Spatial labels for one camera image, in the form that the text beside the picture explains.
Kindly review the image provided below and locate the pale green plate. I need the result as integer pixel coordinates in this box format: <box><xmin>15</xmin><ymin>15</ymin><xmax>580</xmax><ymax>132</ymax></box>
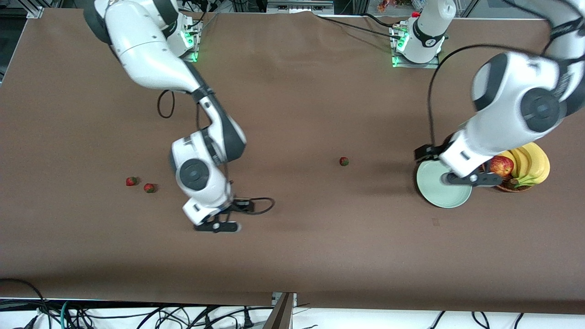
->
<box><xmin>416</xmin><ymin>158</ymin><xmax>473</xmax><ymax>209</ymax></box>

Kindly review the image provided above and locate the brown table cover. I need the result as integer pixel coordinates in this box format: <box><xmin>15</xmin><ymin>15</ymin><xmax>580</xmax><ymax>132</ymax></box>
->
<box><xmin>0</xmin><ymin>8</ymin><xmax>585</xmax><ymax>316</ymax></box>

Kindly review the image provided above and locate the red apple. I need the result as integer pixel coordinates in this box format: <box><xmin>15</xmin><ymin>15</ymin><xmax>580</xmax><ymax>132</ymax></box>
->
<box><xmin>488</xmin><ymin>156</ymin><xmax>515</xmax><ymax>178</ymax></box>

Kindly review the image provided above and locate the brown wicker basket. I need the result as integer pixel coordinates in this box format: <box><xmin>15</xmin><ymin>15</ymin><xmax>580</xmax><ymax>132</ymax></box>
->
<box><xmin>495</xmin><ymin>177</ymin><xmax>534</xmax><ymax>193</ymax></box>

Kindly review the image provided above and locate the yellow banana bunch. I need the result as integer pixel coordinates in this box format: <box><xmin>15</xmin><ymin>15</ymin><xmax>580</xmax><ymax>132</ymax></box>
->
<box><xmin>499</xmin><ymin>142</ymin><xmax>551</xmax><ymax>188</ymax></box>

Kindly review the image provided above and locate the colourful toy pile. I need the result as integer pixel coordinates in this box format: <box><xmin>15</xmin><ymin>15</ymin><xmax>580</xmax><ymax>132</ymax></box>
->
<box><xmin>377</xmin><ymin>0</ymin><xmax>426</xmax><ymax>12</ymax></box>

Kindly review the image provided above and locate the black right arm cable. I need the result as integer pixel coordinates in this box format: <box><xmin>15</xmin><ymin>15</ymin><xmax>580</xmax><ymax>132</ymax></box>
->
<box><xmin>157</xmin><ymin>89</ymin><xmax>276</xmax><ymax>216</ymax></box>

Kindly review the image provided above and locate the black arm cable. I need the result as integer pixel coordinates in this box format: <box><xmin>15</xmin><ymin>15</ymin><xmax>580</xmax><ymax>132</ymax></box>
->
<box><xmin>427</xmin><ymin>43</ymin><xmax>556</xmax><ymax>147</ymax></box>
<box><xmin>157</xmin><ymin>89</ymin><xmax>276</xmax><ymax>216</ymax></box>

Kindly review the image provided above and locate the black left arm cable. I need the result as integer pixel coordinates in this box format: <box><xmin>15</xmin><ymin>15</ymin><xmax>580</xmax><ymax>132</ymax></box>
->
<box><xmin>427</xmin><ymin>43</ymin><xmax>556</xmax><ymax>147</ymax></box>

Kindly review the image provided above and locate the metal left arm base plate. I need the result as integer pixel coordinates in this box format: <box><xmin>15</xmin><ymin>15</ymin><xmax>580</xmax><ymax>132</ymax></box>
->
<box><xmin>392</xmin><ymin>54</ymin><xmax>441</xmax><ymax>69</ymax></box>

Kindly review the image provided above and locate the metal table post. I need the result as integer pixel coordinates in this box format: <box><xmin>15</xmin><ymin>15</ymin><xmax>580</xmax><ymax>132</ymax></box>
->
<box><xmin>263</xmin><ymin>292</ymin><xmax>298</xmax><ymax>329</ymax></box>

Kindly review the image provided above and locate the black cable across table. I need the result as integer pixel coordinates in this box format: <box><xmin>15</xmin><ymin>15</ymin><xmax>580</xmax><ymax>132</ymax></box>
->
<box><xmin>314</xmin><ymin>13</ymin><xmax>404</xmax><ymax>41</ymax></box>

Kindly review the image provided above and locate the metal rack frame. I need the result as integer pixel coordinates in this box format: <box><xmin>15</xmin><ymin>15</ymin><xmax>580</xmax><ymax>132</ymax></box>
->
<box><xmin>266</xmin><ymin>0</ymin><xmax>335</xmax><ymax>14</ymax></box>

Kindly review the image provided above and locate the black floor cable loop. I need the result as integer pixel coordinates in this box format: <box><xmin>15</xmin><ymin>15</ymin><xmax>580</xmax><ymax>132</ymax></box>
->
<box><xmin>0</xmin><ymin>278</ymin><xmax>52</xmax><ymax>329</ymax></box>

